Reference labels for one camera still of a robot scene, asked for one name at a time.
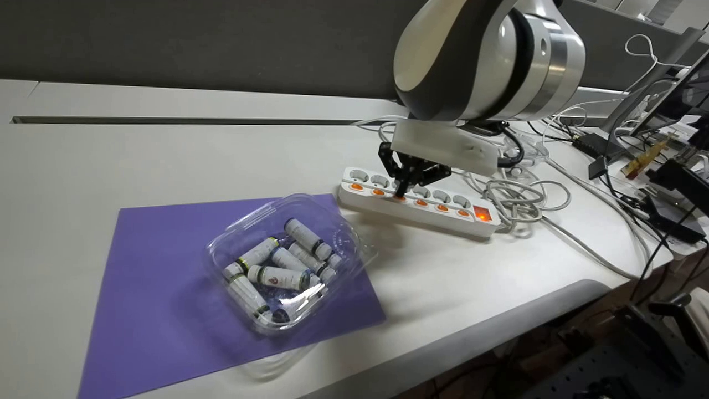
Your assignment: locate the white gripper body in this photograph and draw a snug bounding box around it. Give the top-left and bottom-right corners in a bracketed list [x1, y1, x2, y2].
[393, 120, 500, 177]

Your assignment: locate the white six-socket power strip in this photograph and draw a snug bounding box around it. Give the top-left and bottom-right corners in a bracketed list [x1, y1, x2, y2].
[336, 167, 500, 239]

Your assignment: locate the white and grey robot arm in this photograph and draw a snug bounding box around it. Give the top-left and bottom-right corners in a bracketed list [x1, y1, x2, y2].
[379, 0, 585, 198]

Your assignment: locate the white tube with dark band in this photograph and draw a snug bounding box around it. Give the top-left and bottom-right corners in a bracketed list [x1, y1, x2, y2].
[283, 220, 333, 261]

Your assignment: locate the grey flat device box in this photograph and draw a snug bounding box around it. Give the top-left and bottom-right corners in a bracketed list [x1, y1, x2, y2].
[555, 86, 626, 124]

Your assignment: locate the clear plastic container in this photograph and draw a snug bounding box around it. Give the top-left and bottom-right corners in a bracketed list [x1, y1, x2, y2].
[206, 196, 373, 334]

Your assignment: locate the white tube in container centre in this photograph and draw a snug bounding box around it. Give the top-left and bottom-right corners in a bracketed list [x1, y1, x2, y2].
[249, 267, 311, 291]

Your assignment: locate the yellow tool on desk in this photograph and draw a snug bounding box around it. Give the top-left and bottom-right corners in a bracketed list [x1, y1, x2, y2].
[621, 140, 670, 180]

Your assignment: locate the white tube at container front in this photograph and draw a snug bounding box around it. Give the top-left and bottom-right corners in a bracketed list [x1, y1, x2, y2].
[228, 279, 273, 327]

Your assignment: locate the purple rectangular mat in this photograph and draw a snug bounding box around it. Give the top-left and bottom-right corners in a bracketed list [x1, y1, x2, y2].
[77, 196, 384, 399]

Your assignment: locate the tangled white power cable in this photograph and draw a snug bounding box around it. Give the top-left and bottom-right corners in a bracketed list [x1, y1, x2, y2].
[358, 116, 652, 281]

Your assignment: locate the black cable on table edge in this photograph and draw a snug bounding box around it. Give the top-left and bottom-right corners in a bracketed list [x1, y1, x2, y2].
[516, 104, 709, 307]

